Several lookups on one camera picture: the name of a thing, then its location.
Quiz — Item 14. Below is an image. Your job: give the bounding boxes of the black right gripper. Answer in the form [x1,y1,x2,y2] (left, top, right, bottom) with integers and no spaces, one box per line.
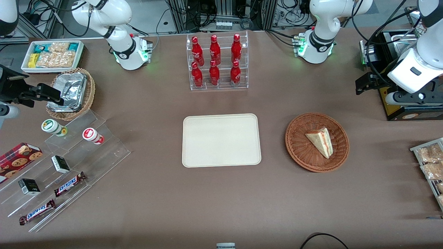
[0,65,65,107]

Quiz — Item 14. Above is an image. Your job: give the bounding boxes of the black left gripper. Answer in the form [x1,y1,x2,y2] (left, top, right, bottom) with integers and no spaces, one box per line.
[355,71,395,96]

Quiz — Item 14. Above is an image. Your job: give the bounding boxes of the triangular sandwich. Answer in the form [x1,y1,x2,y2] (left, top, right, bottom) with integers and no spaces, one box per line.
[305,127,334,159]

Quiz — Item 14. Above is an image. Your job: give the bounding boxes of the light wicker basket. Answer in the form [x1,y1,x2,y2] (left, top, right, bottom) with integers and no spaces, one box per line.
[46,68,96,121]

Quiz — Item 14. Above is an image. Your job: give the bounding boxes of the brown round wicker basket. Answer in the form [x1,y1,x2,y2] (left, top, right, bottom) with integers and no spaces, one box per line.
[285,112,350,173]

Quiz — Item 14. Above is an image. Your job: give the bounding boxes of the cream rectangular tray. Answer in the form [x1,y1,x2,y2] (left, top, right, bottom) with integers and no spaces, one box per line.
[182,113,262,168]

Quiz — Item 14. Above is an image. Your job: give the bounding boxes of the silver foil containers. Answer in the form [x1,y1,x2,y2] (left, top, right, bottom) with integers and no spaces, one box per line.
[47,72,87,112]

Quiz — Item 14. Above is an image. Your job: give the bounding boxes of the green lid cup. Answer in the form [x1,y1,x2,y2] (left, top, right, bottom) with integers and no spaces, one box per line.
[41,119,68,137]

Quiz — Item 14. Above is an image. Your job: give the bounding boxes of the large clear cracker bag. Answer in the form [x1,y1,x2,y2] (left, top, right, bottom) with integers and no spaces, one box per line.
[36,51,75,68]

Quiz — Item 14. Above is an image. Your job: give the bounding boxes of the black hot dog machine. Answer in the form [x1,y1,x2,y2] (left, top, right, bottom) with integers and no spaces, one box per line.
[359,29,443,121]

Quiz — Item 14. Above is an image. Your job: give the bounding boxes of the white rectangular snack bin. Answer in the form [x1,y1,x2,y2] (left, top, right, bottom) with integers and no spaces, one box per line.
[21,40,85,74]

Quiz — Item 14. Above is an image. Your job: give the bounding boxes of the small clear cracker bag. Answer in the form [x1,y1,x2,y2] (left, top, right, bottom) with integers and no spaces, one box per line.
[48,42,70,53]

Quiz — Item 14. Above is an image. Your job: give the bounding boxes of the red lid cup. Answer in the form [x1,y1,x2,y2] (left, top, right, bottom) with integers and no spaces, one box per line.
[82,128,105,145]

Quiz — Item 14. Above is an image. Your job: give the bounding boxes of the steel machine pan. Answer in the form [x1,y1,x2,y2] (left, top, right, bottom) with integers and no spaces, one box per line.
[392,33,422,52]

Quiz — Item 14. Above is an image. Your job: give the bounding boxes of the small black box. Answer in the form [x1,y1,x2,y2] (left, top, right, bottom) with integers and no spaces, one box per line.
[51,155,71,174]
[18,178,41,196]

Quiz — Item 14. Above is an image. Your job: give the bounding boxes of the red cookie box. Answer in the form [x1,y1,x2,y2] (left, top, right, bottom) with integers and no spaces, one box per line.
[0,142,44,184]

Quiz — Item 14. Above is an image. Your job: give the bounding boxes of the clear acrylic stepped display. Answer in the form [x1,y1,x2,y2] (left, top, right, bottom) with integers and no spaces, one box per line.
[0,110,132,233]

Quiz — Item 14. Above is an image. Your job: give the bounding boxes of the snickers chocolate bar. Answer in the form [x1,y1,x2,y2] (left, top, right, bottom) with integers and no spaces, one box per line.
[19,199,56,226]
[54,172,87,198]

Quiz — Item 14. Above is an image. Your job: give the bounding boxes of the red cola bottle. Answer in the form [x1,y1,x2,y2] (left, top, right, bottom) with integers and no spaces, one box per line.
[191,62,204,88]
[231,34,243,63]
[209,60,220,86]
[209,35,222,66]
[191,36,205,66]
[230,61,242,87]

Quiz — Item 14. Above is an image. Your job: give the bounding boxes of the clear acrylic bottle rack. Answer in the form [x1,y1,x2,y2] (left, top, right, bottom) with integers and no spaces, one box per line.
[186,30,249,91]

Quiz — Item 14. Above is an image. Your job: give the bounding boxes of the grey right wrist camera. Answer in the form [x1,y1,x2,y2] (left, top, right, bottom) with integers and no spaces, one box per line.
[0,104,20,129]

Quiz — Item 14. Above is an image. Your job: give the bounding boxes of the grey wire rack tray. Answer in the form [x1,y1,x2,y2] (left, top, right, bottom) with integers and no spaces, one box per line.
[410,138,443,212]

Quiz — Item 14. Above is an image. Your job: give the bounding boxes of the aluminium frame rack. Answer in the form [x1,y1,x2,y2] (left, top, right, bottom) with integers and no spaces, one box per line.
[166,0,279,34]

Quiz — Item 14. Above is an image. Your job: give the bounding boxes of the black looped cable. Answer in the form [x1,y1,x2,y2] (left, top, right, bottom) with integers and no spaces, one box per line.
[299,232,350,249]

